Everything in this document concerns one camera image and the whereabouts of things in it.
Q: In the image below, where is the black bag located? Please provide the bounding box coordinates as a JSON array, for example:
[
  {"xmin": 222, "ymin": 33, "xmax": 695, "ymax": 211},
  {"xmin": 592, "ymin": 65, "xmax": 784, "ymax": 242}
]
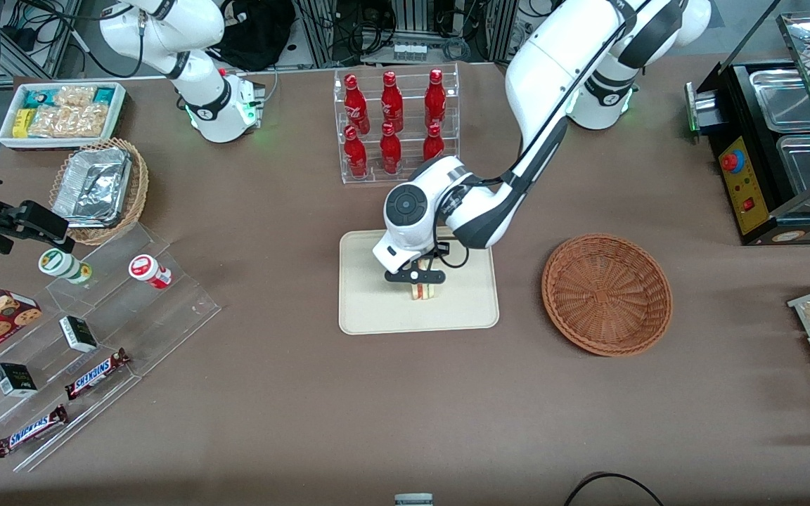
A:
[{"xmin": 210, "ymin": 0, "xmax": 297, "ymax": 72}]

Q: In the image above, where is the black floor cable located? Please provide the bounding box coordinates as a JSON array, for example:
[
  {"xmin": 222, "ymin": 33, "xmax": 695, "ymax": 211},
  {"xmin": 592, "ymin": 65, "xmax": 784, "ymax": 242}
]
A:
[{"xmin": 562, "ymin": 472, "xmax": 667, "ymax": 506}]

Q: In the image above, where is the snickers chocolate bar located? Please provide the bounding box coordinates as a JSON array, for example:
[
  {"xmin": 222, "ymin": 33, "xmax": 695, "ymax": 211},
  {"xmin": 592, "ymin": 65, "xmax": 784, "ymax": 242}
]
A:
[
  {"xmin": 0, "ymin": 404, "xmax": 70, "ymax": 459},
  {"xmin": 64, "ymin": 348, "xmax": 131, "ymax": 401}
]

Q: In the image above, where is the small black box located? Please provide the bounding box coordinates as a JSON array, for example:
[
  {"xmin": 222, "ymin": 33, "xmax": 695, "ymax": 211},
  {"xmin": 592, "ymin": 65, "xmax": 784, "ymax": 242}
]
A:
[
  {"xmin": 58, "ymin": 315, "xmax": 99, "ymax": 353},
  {"xmin": 0, "ymin": 362, "xmax": 39, "ymax": 398}
]

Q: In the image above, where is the black food warmer cabinet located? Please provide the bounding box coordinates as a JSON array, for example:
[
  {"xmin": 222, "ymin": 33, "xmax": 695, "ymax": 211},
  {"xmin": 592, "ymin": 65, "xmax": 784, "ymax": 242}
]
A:
[{"xmin": 685, "ymin": 10, "xmax": 810, "ymax": 246}]

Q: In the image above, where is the red lid snack cup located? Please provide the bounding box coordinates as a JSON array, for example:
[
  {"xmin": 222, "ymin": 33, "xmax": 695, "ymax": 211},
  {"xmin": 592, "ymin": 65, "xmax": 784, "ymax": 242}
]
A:
[{"xmin": 128, "ymin": 254, "xmax": 173, "ymax": 290}]

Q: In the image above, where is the aluminium foil tray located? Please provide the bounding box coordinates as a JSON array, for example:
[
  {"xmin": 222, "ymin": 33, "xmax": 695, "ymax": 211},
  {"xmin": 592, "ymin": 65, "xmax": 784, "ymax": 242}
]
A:
[{"xmin": 51, "ymin": 146, "xmax": 133, "ymax": 228}]

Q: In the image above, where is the clear rice cracker bag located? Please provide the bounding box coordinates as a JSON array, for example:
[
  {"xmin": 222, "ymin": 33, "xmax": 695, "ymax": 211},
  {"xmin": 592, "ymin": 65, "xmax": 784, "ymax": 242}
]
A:
[
  {"xmin": 28, "ymin": 103, "xmax": 109, "ymax": 139},
  {"xmin": 53, "ymin": 85, "xmax": 98, "ymax": 108}
]

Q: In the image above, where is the red cola bottle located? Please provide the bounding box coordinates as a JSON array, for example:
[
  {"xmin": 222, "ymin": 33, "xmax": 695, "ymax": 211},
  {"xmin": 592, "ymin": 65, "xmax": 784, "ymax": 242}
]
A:
[
  {"xmin": 379, "ymin": 122, "xmax": 403, "ymax": 175},
  {"xmin": 422, "ymin": 123, "xmax": 446, "ymax": 163},
  {"xmin": 380, "ymin": 71, "xmax": 404, "ymax": 134},
  {"xmin": 343, "ymin": 74, "xmax": 371, "ymax": 135},
  {"xmin": 424, "ymin": 68, "xmax": 447, "ymax": 130},
  {"xmin": 343, "ymin": 126, "xmax": 369, "ymax": 179}
]

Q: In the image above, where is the brown round wicker basket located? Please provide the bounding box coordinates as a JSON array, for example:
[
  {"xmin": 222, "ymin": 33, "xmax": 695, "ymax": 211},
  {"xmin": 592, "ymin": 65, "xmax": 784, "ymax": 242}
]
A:
[{"xmin": 541, "ymin": 233, "xmax": 674, "ymax": 358}]

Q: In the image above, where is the clear acrylic bottle rack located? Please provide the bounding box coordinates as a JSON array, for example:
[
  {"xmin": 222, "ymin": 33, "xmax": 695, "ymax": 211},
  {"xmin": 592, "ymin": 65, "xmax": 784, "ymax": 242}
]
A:
[{"xmin": 333, "ymin": 63, "xmax": 461, "ymax": 186}]

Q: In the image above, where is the green lid snack cup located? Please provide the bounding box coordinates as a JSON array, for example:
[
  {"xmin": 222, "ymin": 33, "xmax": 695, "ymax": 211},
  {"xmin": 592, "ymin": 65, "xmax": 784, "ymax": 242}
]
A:
[{"xmin": 38, "ymin": 247, "xmax": 94, "ymax": 285}]

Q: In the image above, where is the beige rectangular serving tray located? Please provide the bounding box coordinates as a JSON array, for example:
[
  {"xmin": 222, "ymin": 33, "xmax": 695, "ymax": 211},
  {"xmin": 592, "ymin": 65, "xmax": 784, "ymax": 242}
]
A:
[{"xmin": 337, "ymin": 228, "xmax": 501, "ymax": 336}]

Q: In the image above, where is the clear acrylic stepped shelf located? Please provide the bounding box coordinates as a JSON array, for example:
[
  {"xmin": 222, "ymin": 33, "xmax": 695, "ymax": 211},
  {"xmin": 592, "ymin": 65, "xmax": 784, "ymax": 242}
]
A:
[{"xmin": 0, "ymin": 223, "xmax": 222, "ymax": 474}]

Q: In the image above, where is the white rectangular snack bin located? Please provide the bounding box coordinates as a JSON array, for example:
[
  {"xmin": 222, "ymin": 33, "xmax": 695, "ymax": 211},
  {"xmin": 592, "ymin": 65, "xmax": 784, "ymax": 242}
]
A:
[{"xmin": 0, "ymin": 82, "xmax": 127, "ymax": 150}]

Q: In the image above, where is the light wicker basket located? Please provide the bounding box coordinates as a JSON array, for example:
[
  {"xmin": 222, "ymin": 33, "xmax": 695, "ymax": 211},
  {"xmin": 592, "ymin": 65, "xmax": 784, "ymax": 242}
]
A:
[{"xmin": 49, "ymin": 137, "xmax": 150, "ymax": 246}]

